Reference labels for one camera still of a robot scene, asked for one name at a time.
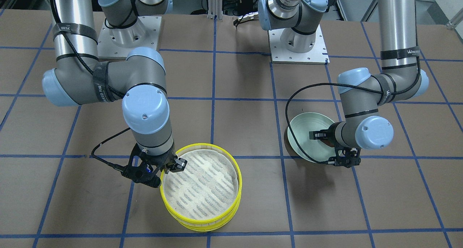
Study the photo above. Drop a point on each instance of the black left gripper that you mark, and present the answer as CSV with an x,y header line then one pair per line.
x,y
330,134

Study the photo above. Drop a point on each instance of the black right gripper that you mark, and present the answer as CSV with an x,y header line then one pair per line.
x,y
163,162

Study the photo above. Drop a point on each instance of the brown bun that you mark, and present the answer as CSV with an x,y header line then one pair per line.
x,y
331,142

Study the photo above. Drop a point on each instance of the yellow steamer basket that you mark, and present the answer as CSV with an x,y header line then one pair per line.
x,y
209,185
207,225

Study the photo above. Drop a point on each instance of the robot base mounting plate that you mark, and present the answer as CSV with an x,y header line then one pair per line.
x,y
289,47

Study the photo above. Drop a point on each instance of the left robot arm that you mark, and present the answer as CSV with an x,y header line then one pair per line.
x,y
293,26

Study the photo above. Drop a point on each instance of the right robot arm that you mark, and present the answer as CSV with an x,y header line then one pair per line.
x,y
139,82

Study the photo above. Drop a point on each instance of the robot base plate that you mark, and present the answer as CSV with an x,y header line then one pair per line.
x,y
115,44

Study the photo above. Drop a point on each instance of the aluminium frame post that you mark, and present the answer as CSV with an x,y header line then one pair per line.
x,y
215,9

